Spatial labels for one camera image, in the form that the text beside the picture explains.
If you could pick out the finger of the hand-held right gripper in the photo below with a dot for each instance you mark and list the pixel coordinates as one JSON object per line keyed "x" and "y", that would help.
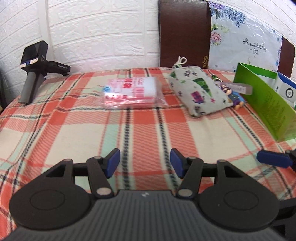
{"x": 272, "y": 158}

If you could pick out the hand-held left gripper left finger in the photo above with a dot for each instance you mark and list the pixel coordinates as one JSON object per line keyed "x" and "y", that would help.
{"x": 112, "y": 163}

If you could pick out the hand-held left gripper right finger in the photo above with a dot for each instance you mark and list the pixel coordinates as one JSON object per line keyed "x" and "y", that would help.
{"x": 177, "y": 162}

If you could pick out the green cardboard box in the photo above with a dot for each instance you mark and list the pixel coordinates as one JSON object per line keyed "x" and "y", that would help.
{"x": 266, "y": 104}

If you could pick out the red plaid tablecloth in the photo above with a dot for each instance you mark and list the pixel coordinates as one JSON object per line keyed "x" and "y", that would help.
{"x": 143, "y": 129}

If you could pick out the white and blue box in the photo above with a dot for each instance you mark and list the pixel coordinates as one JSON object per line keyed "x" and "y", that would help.
{"x": 288, "y": 91}

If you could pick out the printed fabric pouch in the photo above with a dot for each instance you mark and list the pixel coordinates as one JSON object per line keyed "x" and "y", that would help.
{"x": 196, "y": 92}

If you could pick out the pink plastic packet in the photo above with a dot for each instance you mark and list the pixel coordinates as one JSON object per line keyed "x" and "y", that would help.
{"x": 129, "y": 92}

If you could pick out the clear plastic tube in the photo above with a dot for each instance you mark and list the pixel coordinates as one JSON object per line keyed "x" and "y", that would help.
{"x": 242, "y": 89}

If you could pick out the white floral plastic sheet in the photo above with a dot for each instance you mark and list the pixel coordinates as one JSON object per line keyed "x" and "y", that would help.
{"x": 242, "y": 30}

